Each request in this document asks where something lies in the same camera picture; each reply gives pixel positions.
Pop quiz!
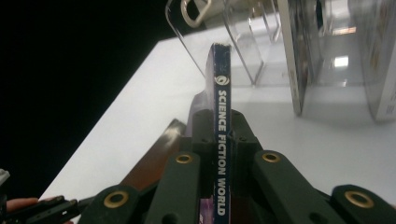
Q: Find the purple magazine with blue spine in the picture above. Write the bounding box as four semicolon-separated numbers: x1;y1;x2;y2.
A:
186;42;233;224

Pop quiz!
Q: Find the purple magazine with neon print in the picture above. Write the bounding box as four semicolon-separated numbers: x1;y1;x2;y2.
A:
276;0;323;117

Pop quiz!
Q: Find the clear acrylic book rack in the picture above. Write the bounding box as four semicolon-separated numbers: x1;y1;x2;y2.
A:
164;0;396;124

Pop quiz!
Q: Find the dark book with red cards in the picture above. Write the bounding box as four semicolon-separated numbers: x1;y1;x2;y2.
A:
120;118;188;192

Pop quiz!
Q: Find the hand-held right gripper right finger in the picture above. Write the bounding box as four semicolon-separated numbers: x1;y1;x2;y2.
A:
230;109;262;201

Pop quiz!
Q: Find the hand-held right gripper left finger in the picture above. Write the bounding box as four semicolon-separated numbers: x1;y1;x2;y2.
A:
191;108;216;201

